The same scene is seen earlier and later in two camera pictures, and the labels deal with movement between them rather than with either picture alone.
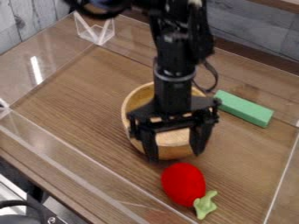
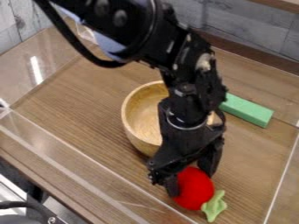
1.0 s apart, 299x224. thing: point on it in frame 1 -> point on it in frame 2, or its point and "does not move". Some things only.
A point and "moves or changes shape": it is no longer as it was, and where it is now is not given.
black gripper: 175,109 -> 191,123
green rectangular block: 245,109 does not move
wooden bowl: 174,143 does not move
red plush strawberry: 183,184 moves or changes shape
